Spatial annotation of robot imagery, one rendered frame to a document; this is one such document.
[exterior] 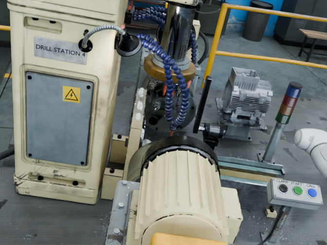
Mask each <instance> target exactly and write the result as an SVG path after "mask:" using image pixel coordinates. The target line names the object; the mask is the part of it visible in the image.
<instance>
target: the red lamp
mask: <svg viewBox="0 0 327 245"><path fill-rule="evenodd" d="M297 100H298V98H292V97H290V96H288V95H287V94H286V93H285V95H284V98H283V101H282V103H283V104H284V105H286V106H290V107H294V106H295V105H296V102H297Z"/></svg>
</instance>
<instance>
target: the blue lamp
mask: <svg viewBox="0 0 327 245"><path fill-rule="evenodd" d="M301 90H302V88H301V89H297V88H293V87H291V86H290V85H288V88H287V90H286V94H287V95H288V96H290V97H292V98H298V97H299V95H300V93H301Z"/></svg>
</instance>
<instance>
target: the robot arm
mask: <svg viewBox="0 0 327 245"><path fill-rule="evenodd" d="M294 144H295V145H296V146H297V147H299V148H300V149H302V150H305V152H307V153H308V154H309V155H310V156H311V158H312V161H313V163H314V165H315V167H316V168H317V170H318V171H319V172H320V174H321V175H322V176H323V177H324V178H326V179H327V132H325V131H323V130H320V129H314V128H304V129H299V130H298V131H297V132H296V133H295V135H294Z"/></svg>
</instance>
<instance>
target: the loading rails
mask: <svg viewBox="0 0 327 245"><path fill-rule="evenodd" d="M216 156H217V158H218V164H219V170H220V184H221V187H225V188H231V189H236V190H237V189H239V188H243V189H245V191H246V195H245V198H244V200H243V202H242V204H241V206H240V207H241V209H243V210H252V211H258V212H265V213H266V216H267V217H271V218H276V217H277V214H278V212H279V210H280V208H281V205H277V204H271V203H268V194H267V184H268V183H269V181H270V179H272V178H274V179H281V180H283V178H284V175H285V171H284V169H283V165H278V164H271V163H265V162H259V161H253V160H246V159H240V158H234V157H226V156H219V155H216Z"/></svg>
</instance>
